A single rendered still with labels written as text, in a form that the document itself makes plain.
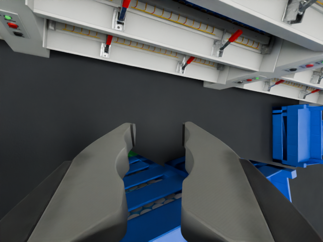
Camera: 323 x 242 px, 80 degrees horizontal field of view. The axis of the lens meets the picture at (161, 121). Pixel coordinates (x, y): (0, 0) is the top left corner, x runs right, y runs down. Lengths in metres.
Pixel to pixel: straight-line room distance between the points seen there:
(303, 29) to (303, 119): 0.84
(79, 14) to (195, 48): 0.28
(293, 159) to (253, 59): 0.65
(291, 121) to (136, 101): 0.78
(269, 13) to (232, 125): 0.66
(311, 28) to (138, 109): 0.55
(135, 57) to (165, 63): 0.11
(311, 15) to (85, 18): 0.44
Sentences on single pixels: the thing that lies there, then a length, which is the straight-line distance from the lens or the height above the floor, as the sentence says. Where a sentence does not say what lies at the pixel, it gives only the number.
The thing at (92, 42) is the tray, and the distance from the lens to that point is 0.66.
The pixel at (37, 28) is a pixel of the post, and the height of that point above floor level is 0.22.
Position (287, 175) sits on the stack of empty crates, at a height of 0.39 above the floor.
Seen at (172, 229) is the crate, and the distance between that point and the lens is 0.24.
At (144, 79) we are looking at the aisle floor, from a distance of 0.78.
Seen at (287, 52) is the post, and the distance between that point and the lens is 0.66.
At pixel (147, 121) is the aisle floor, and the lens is 0.77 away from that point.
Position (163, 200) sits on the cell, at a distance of 0.32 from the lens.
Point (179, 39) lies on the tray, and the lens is 0.53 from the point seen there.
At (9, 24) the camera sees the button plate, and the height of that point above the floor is 0.22.
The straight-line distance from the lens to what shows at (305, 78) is 0.89.
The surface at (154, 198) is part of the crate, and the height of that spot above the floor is 0.45.
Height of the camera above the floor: 0.72
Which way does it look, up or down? 66 degrees down
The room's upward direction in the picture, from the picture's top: 89 degrees clockwise
